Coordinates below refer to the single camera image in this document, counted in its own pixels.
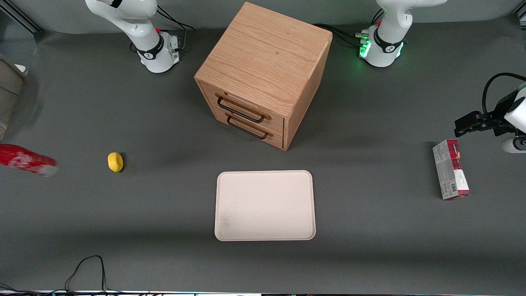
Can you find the beige padded object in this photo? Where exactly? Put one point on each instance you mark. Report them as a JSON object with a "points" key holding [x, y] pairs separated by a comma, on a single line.
{"points": [[10, 94]]}

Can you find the yellow lemon-shaped toy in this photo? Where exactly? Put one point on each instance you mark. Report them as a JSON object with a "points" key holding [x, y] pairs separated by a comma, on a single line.
{"points": [[115, 162]]}

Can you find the grey and red carton box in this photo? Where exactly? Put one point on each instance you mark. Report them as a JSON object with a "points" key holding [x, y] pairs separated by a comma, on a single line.
{"points": [[450, 172]]}

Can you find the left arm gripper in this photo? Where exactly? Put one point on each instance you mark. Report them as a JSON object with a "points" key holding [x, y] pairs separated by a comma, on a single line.
{"points": [[497, 119]]}

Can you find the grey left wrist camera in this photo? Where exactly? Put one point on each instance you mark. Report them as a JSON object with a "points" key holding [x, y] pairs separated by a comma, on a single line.
{"points": [[515, 144]]}

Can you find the white rectangular tray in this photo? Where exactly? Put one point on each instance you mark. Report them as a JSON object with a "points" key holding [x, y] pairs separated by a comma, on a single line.
{"points": [[265, 205]]}

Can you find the red coke bottle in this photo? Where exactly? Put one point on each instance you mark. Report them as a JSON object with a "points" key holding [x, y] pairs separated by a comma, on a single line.
{"points": [[24, 160]]}

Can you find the wooden drawer cabinet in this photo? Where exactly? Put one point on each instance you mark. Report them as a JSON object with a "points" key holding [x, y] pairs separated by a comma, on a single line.
{"points": [[267, 53]]}

